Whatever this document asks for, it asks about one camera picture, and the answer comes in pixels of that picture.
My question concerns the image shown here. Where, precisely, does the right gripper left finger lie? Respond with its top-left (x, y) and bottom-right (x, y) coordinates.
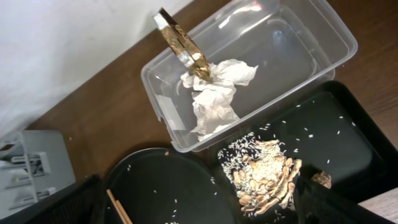
top-left (1, 175), bottom-right (101, 224)

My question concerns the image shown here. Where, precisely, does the food scraps and rice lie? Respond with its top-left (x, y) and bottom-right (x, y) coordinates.
top-left (217, 132), bottom-right (303, 217)

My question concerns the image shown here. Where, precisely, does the clear plastic waste bin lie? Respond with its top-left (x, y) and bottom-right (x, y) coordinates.
top-left (141, 0), bottom-right (358, 152)

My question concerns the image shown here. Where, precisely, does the gold snack wrapper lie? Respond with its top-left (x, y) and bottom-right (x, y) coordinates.
top-left (152, 8), bottom-right (213, 82)

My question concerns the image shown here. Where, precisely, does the white napkin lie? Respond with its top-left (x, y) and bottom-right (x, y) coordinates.
top-left (180, 59), bottom-right (258, 141)

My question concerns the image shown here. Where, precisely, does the round black serving tray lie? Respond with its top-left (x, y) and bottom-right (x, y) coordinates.
top-left (104, 148), bottom-right (237, 224)

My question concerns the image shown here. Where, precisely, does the grey plastic dishwasher rack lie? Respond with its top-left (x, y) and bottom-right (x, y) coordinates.
top-left (1, 130), bottom-right (76, 219)

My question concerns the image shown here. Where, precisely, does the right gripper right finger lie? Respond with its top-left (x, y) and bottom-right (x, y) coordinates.
top-left (294, 177), bottom-right (391, 224)

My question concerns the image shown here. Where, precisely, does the wooden chopstick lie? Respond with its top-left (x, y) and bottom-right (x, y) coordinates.
top-left (106, 189), bottom-right (133, 224)

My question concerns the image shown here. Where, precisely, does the black rectangular food tray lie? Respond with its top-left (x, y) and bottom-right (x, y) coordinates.
top-left (208, 81), bottom-right (397, 223)

